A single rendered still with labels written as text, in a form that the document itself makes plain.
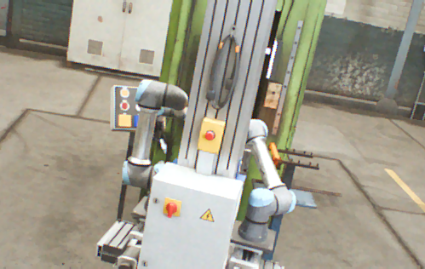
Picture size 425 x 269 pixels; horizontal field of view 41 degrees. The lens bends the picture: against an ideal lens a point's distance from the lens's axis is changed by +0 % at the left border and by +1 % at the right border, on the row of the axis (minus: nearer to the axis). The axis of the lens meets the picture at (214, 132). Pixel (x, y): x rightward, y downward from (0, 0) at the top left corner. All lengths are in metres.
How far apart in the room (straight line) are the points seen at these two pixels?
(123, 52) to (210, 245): 6.94
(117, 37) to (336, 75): 3.78
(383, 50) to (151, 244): 8.32
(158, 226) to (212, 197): 0.26
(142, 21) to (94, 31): 0.75
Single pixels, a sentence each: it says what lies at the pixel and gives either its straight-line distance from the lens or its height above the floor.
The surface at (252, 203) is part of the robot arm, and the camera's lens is 2.79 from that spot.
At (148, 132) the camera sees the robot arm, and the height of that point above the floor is 1.22.
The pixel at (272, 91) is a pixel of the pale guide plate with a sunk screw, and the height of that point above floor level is 1.30.
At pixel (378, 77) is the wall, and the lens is 10.38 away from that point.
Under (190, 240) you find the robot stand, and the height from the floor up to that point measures 1.01.
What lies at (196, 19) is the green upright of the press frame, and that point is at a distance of 3.84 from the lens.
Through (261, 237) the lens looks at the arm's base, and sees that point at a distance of 2.85.
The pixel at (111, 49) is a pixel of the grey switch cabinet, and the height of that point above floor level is 0.39.
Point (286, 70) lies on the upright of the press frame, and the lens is 3.89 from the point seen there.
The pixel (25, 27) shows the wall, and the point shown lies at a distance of 9.92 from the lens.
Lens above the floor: 2.10
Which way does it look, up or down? 17 degrees down
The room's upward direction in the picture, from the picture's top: 12 degrees clockwise
